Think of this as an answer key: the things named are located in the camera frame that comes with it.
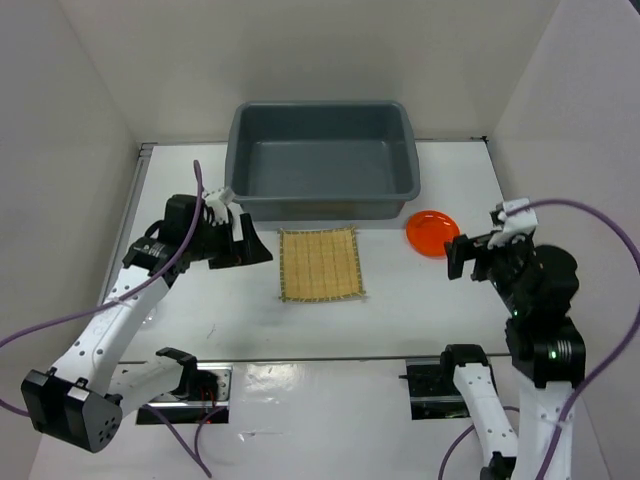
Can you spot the clear plastic cup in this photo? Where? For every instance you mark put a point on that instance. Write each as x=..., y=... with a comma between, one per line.
x=150, y=320

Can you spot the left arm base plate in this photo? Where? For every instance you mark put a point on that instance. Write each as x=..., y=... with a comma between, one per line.
x=209, y=401

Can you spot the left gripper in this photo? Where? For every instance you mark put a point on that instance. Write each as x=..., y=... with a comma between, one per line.
x=252, y=249

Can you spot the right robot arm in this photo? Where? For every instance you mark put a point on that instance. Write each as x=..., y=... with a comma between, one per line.
x=549, y=357

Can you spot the grey plastic bin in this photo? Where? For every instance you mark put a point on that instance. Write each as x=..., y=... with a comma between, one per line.
x=322, y=160

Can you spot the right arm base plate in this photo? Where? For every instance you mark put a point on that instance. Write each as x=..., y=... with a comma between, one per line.
x=432, y=395

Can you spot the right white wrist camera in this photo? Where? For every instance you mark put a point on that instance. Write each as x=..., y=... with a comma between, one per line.
x=512, y=220

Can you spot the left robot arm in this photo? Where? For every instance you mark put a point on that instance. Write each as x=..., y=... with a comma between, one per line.
x=83, y=397

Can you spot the bamboo mat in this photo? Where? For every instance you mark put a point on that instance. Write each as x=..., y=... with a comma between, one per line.
x=318, y=266

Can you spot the orange plastic plate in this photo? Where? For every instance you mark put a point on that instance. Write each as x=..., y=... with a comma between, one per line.
x=428, y=231

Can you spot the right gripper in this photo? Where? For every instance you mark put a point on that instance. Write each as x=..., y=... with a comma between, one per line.
x=457, y=249

